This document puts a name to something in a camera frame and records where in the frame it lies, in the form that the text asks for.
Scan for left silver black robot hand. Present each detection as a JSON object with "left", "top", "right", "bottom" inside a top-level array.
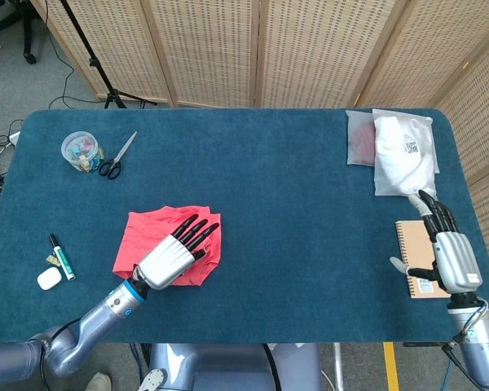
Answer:
[{"left": 134, "top": 211, "right": 221, "bottom": 292}]

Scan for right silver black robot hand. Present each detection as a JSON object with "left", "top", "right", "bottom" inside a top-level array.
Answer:
[{"left": 389, "top": 189, "right": 484, "bottom": 295}]

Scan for red t-shirt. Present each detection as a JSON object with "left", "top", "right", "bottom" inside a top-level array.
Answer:
[{"left": 112, "top": 205, "right": 224, "bottom": 288}]

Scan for brown spiral notebook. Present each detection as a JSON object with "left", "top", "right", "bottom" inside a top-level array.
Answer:
[{"left": 394, "top": 219, "right": 452, "bottom": 301}]

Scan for white green marker pen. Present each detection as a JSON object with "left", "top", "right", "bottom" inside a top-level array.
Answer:
[{"left": 48, "top": 234, "right": 77, "bottom": 282}]

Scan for bagged white garment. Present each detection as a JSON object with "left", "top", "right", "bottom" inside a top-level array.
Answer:
[{"left": 372, "top": 108, "right": 440, "bottom": 203}]

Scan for white earbuds case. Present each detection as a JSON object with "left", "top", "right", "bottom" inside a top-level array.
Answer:
[{"left": 37, "top": 266, "right": 63, "bottom": 291}]

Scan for grey-blue robot torso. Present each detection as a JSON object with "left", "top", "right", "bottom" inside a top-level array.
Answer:
[{"left": 140, "top": 343, "right": 323, "bottom": 391}]

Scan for beige sneaker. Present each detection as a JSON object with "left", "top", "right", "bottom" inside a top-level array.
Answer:
[{"left": 84, "top": 372, "right": 112, "bottom": 391}]

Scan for blue carpet table cover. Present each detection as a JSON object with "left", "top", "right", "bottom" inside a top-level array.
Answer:
[{"left": 0, "top": 108, "right": 489, "bottom": 345}]

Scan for clear jar of coloured clips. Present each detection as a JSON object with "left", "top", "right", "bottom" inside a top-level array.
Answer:
[{"left": 60, "top": 130, "right": 105, "bottom": 174}]

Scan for frosted bag with dark-red garment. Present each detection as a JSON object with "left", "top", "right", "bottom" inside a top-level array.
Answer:
[{"left": 345, "top": 110, "right": 378, "bottom": 167}]

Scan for white metal table leg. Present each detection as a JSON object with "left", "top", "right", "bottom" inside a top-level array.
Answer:
[{"left": 333, "top": 343, "right": 346, "bottom": 391}]

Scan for black tripod stand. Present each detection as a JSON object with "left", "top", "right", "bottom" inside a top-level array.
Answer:
[{"left": 59, "top": 0, "right": 158, "bottom": 110}]

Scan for black office chair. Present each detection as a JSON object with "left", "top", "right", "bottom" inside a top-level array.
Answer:
[{"left": 0, "top": 0, "right": 37, "bottom": 65}]

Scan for black-handled scissors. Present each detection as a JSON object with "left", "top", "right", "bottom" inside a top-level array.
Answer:
[{"left": 98, "top": 130, "right": 139, "bottom": 181}]

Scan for thin black floor cable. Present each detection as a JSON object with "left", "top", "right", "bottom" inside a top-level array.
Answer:
[{"left": 44, "top": 0, "right": 107, "bottom": 108}]

